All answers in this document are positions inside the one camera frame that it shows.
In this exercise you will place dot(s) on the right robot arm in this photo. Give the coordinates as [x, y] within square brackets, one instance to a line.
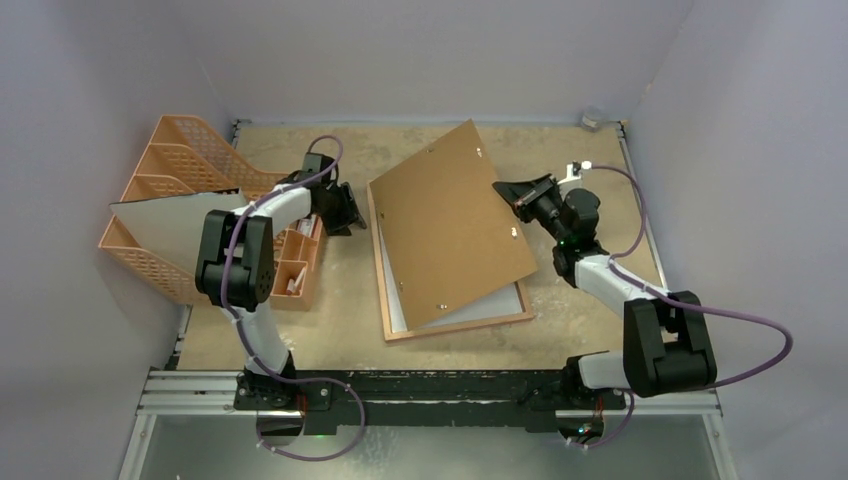
[666, 346]

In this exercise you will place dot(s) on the ocean cliff photo print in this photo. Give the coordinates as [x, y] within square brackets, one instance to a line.
[502, 306]

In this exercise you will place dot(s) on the brown cardboard backing board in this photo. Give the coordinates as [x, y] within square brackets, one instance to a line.
[449, 236]

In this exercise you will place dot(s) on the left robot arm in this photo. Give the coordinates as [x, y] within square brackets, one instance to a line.
[236, 270]

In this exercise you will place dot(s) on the white sheet in organizer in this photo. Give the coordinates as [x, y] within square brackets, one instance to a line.
[171, 227]

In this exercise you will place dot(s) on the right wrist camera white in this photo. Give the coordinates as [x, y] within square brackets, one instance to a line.
[574, 173]

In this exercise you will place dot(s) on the pink wooden photo frame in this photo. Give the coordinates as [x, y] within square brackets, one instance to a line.
[377, 242]

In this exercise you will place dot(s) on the small clear jar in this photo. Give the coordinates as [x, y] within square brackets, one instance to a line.
[592, 119]

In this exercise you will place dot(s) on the white item in compartment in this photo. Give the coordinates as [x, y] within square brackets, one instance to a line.
[293, 286]

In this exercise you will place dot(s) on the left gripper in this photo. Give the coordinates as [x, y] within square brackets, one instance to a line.
[348, 215]

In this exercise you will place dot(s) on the red white small box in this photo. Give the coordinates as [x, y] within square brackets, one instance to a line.
[307, 226]

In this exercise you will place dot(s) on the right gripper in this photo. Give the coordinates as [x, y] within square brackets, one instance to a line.
[528, 199]

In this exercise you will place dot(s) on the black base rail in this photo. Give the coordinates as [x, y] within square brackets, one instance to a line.
[538, 401]

